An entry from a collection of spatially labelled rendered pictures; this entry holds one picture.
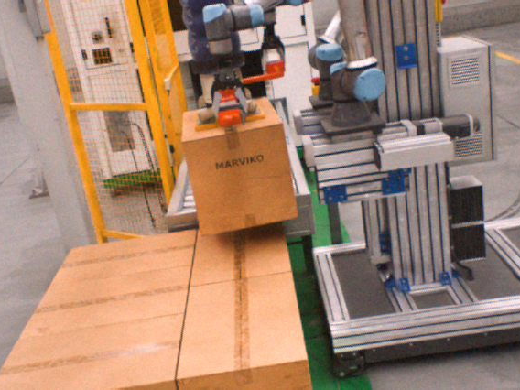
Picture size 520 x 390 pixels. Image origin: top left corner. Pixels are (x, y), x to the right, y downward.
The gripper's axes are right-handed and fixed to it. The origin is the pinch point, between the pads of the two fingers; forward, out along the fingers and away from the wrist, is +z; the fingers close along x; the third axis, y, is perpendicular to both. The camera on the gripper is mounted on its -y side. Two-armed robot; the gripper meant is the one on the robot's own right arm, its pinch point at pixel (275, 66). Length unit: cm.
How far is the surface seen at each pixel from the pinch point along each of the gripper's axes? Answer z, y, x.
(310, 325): 120, 32, -4
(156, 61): 3, -112, -61
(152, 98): 16, -65, -64
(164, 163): 54, -64, -65
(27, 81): -5, -64, -128
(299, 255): 120, -47, 3
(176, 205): 61, -5, -58
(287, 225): 74, 16, -7
